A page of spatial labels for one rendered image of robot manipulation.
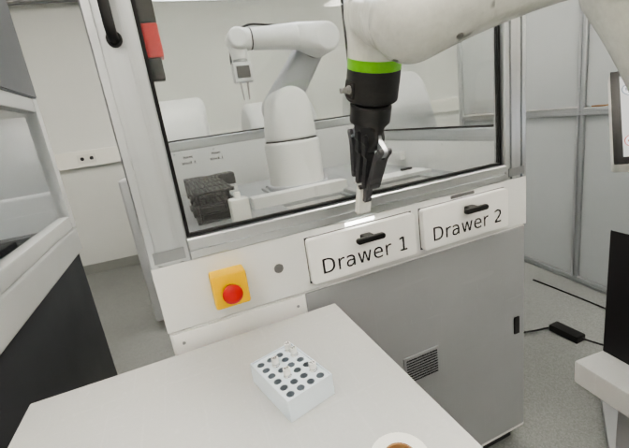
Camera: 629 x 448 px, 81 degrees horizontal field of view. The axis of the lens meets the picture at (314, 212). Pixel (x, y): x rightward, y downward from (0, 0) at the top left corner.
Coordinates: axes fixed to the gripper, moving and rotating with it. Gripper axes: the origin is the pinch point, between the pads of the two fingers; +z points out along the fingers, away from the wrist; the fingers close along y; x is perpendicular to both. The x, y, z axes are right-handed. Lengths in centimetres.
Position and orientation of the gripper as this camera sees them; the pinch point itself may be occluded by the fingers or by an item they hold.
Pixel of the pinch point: (363, 198)
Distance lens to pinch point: 77.5
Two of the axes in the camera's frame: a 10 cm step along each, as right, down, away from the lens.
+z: 0.1, 8.4, 5.4
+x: 9.2, -2.2, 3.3
